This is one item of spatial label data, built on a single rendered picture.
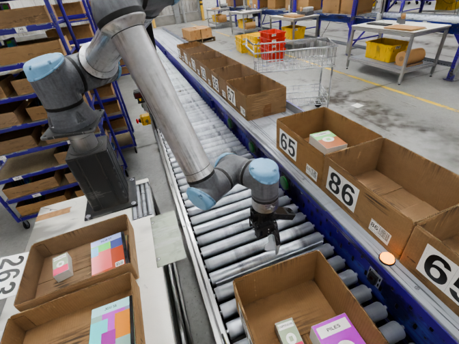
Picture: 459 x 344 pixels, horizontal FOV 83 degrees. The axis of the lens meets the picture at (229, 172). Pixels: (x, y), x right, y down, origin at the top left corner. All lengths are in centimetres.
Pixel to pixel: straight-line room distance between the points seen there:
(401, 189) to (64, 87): 140
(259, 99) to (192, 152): 108
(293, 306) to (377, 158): 72
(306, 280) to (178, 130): 67
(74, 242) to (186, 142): 80
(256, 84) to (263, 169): 143
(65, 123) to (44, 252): 56
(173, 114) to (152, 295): 66
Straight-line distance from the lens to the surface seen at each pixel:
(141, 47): 71
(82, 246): 136
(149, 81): 70
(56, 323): 118
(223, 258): 109
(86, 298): 111
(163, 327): 100
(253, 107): 174
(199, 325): 181
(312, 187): 117
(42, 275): 135
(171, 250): 116
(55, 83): 123
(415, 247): 92
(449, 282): 91
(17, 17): 232
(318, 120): 152
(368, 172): 131
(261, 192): 80
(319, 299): 100
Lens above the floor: 163
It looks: 36 degrees down
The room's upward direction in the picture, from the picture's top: 7 degrees counter-clockwise
